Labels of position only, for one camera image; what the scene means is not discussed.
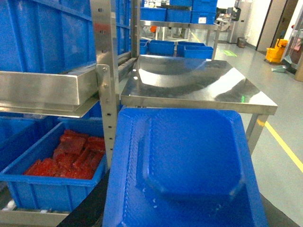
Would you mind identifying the blue bin with red parts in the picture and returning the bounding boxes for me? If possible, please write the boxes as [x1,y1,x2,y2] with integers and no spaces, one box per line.
[0,118,107,211]

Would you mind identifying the stainless steel shelf rack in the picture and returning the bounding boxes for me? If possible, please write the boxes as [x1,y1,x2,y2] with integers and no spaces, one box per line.
[0,0,140,227]

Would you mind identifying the large blue crate upper shelf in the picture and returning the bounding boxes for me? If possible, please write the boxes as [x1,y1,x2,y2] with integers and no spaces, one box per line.
[0,0,97,74]

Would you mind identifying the stainless steel table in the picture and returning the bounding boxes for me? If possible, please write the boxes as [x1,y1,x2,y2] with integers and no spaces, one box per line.
[121,55,277,152]

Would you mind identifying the blue block part with knob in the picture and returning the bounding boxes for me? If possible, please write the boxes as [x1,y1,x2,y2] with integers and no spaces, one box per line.
[102,108,268,227]

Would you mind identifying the yellow mop bucket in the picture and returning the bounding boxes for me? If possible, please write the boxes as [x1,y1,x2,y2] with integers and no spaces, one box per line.
[265,39,288,63]

